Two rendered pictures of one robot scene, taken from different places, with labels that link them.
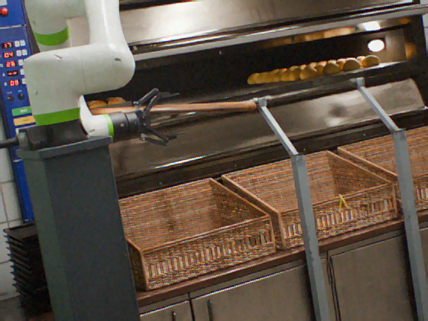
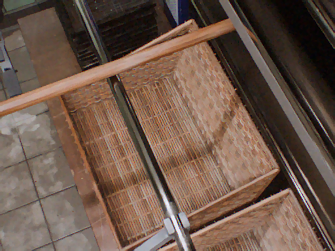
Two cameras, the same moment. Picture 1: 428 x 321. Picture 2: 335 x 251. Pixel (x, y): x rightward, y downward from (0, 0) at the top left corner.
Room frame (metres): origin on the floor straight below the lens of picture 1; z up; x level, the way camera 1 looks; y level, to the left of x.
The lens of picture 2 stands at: (3.33, -0.50, 2.17)
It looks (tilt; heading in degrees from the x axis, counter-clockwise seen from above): 63 degrees down; 97
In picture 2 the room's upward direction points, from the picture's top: 5 degrees counter-clockwise
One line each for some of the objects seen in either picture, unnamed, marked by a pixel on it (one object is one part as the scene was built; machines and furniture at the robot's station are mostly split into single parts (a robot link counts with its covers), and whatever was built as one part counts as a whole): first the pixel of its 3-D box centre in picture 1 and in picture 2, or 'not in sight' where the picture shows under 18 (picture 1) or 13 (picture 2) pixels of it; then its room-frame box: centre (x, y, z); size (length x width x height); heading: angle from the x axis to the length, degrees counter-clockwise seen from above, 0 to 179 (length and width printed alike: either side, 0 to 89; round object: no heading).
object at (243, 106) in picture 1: (150, 109); (213, 31); (3.36, 0.22, 1.19); 1.71 x 0.03 x 0.03; 25
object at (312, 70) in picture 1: (311, 69); not in sight; (4.36, -0.58, 1.21); 0.61 x 0.48 x 0.06; 25
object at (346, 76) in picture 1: (255, 95); not in sight; (3.74, -0.23, 1.16); 1.80 x 0.06 x 0.04; 115
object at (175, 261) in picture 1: (181, 228); (160, 138); (3.22, 0.18, 0.72); 0.56 x 0.49 x 0.28; 116
